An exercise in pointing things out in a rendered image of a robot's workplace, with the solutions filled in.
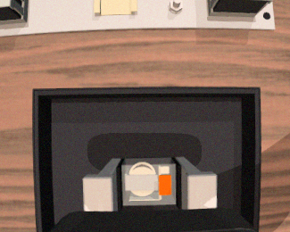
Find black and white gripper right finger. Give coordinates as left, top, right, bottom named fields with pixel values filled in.
left=171, top=157, right=217, bottom=210

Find black tray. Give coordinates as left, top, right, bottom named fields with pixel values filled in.
left=32, top=87, right=261, bottom=232

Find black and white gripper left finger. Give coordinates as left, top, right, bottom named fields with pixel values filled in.
left=83, top=159, right=125, bottom=211

